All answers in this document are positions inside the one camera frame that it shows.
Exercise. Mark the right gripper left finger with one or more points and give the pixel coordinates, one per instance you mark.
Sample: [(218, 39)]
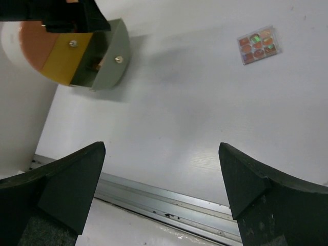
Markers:
[(50, 204)]

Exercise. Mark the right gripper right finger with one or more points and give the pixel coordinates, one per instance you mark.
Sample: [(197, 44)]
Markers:
[(272, 207)]

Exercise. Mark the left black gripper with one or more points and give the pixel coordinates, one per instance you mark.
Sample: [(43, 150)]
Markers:
[(57, 16)]

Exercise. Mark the peach top drawer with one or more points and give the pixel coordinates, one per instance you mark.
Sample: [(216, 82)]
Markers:
[(36, 43)]

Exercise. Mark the square pink blush palette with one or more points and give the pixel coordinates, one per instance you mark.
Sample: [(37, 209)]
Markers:
[(96, 63)]

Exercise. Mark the colourful small eyeshadow palette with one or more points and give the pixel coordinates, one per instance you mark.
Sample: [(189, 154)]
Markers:
[(258, 45)]

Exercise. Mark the white cylindrical drawer cabinet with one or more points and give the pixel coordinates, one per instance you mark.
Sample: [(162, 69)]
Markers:
[(11, 45)]

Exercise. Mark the aluminium rail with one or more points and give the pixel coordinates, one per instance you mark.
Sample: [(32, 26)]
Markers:
[(206, 218)]

